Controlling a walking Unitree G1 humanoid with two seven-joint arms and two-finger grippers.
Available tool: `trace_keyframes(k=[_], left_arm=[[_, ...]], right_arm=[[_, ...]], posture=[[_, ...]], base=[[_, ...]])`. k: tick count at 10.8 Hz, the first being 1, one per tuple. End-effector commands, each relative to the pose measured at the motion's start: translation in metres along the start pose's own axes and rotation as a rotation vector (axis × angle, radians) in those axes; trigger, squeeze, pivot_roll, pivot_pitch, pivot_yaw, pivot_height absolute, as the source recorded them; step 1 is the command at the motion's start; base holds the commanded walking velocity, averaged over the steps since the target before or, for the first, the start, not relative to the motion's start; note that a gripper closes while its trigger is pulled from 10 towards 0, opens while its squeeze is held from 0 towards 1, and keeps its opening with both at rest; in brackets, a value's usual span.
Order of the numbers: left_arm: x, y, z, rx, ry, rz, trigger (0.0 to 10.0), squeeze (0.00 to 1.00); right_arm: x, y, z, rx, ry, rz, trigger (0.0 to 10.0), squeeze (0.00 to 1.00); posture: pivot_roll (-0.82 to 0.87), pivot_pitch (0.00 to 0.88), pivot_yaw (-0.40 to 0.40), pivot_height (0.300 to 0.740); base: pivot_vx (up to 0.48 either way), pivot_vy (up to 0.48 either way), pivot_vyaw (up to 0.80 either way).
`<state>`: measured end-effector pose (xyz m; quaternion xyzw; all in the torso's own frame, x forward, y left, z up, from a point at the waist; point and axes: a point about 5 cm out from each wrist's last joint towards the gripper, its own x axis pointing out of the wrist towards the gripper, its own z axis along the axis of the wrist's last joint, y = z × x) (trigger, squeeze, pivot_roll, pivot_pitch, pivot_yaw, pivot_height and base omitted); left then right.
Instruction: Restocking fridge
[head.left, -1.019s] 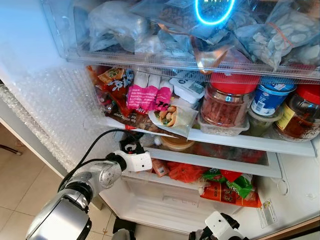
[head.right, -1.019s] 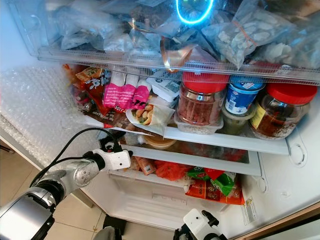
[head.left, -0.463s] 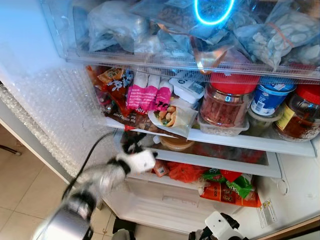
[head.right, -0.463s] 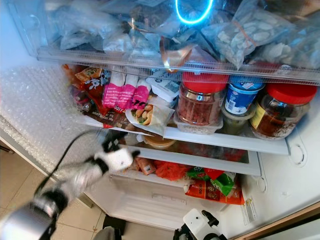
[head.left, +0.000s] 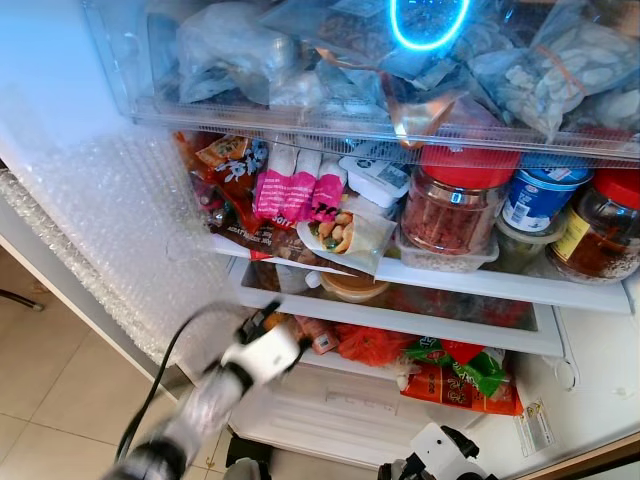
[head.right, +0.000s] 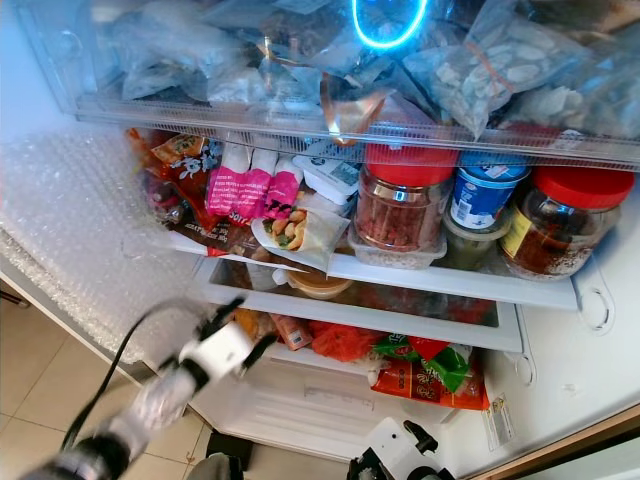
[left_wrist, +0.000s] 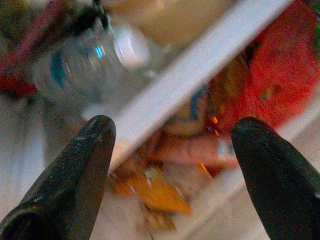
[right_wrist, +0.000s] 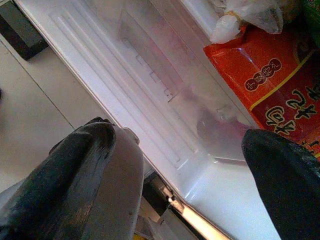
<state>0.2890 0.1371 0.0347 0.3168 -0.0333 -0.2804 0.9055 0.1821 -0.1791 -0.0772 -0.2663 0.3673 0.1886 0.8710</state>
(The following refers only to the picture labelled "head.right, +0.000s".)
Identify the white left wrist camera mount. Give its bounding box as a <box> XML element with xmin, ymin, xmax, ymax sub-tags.
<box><xmin>180</xmin><ymin>320</ymin><xmax>258</xmax><ymax>381</ymax></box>

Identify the copper brown foil bag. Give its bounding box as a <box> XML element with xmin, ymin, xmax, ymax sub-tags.
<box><xmin>320</xmin><ymin>75</ymin><xmax>391</xmax><ymax>141</ymax></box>

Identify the clear plastic food tray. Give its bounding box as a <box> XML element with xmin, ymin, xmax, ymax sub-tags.
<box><xmin>345</xmin><ymin>225</ymin><xmax>449</xmax><ymax>269</ymax></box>

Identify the orange red flat packet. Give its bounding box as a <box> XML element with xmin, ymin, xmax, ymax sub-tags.
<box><xmin>370</xmin><ymin>358</ymin><xmax>491</xmax><ymax>411</ymax></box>

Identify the clear plastic fridge drawer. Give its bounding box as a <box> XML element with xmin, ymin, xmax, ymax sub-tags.
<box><xmin>15</xmin><ymin>0</ymin><xmax>640</xmax><ymax>166</ymax></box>

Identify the red lid yellow label jar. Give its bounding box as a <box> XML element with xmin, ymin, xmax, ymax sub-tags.
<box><xmin>500</xmin><ymin>165</ymin><xmax>636</xmax><ymax>281</ymax></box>

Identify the orange bowl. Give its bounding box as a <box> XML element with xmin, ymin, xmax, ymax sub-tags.
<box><xmin>285</xmin><ymin>268</ymin><xmax>356</xmax><ymax>301</ymax></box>

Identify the large red lid jar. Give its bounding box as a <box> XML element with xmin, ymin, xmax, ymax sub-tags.
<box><xmin>355</xmin><ymin>142</ymin><xmax>456</xmax><ymax>253</ymax></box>

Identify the dark frozen food bag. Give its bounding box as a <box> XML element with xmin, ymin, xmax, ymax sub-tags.
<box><xmin>260</xmin><ymin>10</ymin><xmax>361</xmax><ymax>61</ymax></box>

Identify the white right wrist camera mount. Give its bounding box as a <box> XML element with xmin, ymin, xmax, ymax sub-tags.
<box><xmin>365</xmin><ymin>418</ymin><xmax>426</xmax><ymax>480</ymax></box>

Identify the orange red plastic bag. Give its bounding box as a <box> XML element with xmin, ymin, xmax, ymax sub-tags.
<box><xmin>308</xmin><ymin>320</ymin><xmax>381</xmax><ymax>361</ymax></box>

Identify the orange printed snack packet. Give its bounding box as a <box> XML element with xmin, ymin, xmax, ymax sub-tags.
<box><xmin>150</xmin><ymin>133</ymin><xmax>223</xmax><ymax>231</ymax></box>

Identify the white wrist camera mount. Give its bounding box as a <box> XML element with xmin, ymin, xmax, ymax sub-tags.
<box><xmin>180</xmin><ymin>320</ymin><xmax>258</xmax><ymax>381</ymax></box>
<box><xmin>365</xmin><ymin>418</ymin><xmax>426</xmax><ymax>480</ymax></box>

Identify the small brown snack packet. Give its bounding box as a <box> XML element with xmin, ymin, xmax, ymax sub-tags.
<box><xmin>270</xmin><ymin>313</ymin><xmax>313</xmax><ymax>351</ymax></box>

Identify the frozen dumplings plastic bag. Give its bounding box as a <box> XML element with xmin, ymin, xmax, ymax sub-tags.
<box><xmin>405</xmin><ymin>0</ymin><xmax>591</xmax><ymax>136</ymax></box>

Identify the clear bubble wrap sheet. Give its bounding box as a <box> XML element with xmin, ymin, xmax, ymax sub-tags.
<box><xmin>0</xmin><ymin>130</ymin><xmax>206</xmax><ymax>361</ymax></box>

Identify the pink white snack packet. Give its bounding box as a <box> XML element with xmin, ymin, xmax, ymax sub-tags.
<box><xmin>263</xmin><ymin>155</ymin><xmax>303</xmax><ymax>221</ymax></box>
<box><xmin>205</xmin><ymin>140</ymin><xmax>246</xmax><ymax>219</ymax></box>
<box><xmin>235</xmin><ymin>145</ymin><xmax>273</xmax><ymax>221</ymax></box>

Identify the white fridge shelf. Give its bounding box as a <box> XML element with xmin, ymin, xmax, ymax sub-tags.
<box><xmin>195</xmin><ymin>235</ymin><xmax>586</xmax><ymax>313</ymax></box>

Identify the blue white round tub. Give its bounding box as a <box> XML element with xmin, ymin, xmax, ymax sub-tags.
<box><xmin>448</xmin><ymin>152</ymin><xmax>531</xmax><ymax>233</ymax></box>

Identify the greenish glass jar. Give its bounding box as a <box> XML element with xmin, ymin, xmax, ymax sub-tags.
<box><xmin>440</xmin><ymin>215</ymin><xmax>501</xmax><ymax>271</ymax></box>

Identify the grey robot left leg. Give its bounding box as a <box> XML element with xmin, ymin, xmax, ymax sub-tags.
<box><xmin>182</xmin><ymin>452</ymin><xmax>246</xmax><ymax>480</ymax></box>

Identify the white fridge sticker label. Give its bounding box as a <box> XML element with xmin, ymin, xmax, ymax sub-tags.
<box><xmin>482</xmin><ymin>398</ymin><xmax>516</xmax><ymax>451</ymax></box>

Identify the frosted white plastic bag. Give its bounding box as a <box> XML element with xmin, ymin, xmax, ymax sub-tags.
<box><xmin>125</xmin><ymin>0</ymin><xmax>261</xmax><ymax>101</ymax></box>

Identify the white packet black print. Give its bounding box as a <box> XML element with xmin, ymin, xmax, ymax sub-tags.
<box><xmin>300</xmin><ymin>140</ymin><xmax>361</xmax><ymax>206</ymax></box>

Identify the green red food packet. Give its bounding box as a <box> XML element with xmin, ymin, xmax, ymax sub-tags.
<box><xmin>370</xmin><ymin>333</ymin><xmax>473</xmax><ymax>393</ymax></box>

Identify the white fridge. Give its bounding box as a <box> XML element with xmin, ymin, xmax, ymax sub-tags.
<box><xmin>0</xmin><ymin>0</ymin><xmax>640</xmax><ymax>476</ymax></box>

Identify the dark red meat packet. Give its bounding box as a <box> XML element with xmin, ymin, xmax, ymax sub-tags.
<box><xmin>170</xmin><ymin>215</ymin><xmax>261</xmax><ymax>256</ymax></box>

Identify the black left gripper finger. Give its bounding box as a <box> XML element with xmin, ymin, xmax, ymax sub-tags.
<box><xmin>238</xmin><ymin>332</ymin><xmax>278</xmax><ymax>377</ymax></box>
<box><xmin>196</xmin><ymin>296</ymin><xmax>248</xmax><ymax>341</ymax></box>

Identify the wrap picture food packet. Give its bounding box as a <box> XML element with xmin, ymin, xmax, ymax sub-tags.
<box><xmin>250</xmin><ymin>195</ymin><xmax>351</xmax><ymax>273</ymax></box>

